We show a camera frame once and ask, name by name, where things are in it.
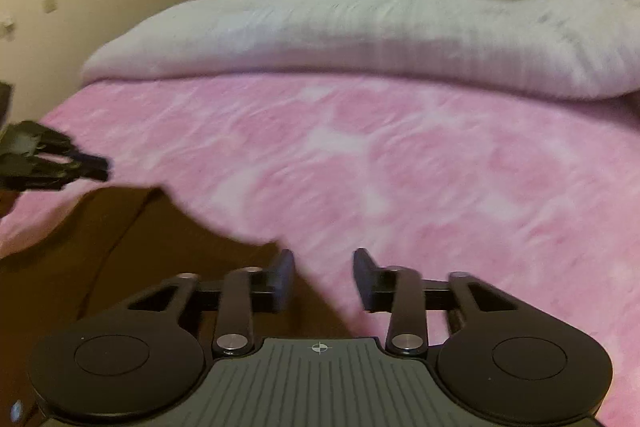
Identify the fingers of the left gripper seen opposite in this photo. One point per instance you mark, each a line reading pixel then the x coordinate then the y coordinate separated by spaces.
pixel 37 158

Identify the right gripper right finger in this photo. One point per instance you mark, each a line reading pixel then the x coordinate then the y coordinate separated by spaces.
pixel 398 292

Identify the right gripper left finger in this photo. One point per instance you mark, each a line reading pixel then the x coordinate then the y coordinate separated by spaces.
pixel 245 292

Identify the brown knit sweater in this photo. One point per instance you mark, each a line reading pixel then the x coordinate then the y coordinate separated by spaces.
pixel 109 321

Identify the pink floral bed blanket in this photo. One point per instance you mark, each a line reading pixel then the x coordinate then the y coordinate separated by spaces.
pixel 538 198

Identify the grey striped duvet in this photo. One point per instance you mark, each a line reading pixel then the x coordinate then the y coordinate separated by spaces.
pixel 581 50

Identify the wall socket plate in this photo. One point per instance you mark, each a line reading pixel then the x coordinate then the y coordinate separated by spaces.
pixel 49 6

